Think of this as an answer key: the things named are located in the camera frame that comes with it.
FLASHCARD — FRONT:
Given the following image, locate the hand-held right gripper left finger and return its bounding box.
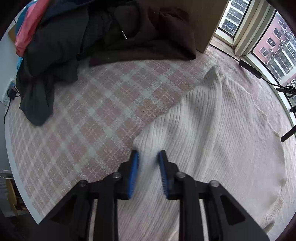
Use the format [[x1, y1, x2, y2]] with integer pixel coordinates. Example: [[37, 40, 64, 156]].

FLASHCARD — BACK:
[[38, 149, 140, 241]]

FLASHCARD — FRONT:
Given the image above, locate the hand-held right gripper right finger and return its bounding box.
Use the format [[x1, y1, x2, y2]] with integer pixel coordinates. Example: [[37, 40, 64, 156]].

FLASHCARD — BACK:
[[158, 150, 270, 241]]

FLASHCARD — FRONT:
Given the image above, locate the cream knit cardigan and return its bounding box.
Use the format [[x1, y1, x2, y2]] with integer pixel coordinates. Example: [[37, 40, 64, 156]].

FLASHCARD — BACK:
[[133, 65, 288, 241]]

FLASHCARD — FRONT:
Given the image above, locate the black tripod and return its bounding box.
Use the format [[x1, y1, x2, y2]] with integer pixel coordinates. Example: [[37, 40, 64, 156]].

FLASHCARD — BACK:
[[280, 126, 296, 142]]

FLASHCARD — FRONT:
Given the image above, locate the dark grey garment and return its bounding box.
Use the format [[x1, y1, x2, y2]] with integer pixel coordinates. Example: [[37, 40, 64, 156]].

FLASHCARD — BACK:
[[18, 19, 88, 127]]

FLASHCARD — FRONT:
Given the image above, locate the white power strip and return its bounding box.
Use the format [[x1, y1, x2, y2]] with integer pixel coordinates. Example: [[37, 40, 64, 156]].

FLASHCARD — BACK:
[[2, 79, 17, 102]]

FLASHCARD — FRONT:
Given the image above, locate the large wooden board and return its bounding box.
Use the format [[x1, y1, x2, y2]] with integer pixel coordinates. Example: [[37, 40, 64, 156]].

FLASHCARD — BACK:
[[166, 0, 229, 53]]

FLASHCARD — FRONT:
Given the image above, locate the black garment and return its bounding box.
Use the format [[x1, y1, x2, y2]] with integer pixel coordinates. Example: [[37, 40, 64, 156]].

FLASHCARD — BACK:
[[44, 0, 144, 61]]

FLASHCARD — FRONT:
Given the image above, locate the pink garment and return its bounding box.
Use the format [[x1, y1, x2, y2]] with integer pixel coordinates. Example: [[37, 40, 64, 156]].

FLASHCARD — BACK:
[[15, 0, 50, 57]]

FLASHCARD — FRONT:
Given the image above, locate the blue cloth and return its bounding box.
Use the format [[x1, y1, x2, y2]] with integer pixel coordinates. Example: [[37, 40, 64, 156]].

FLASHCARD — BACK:
[[16, 5, 31, 73]]

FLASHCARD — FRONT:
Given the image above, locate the white window frame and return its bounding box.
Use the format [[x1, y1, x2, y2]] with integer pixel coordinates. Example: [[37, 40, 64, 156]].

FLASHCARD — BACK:
[[214, 0, 296, 114]]

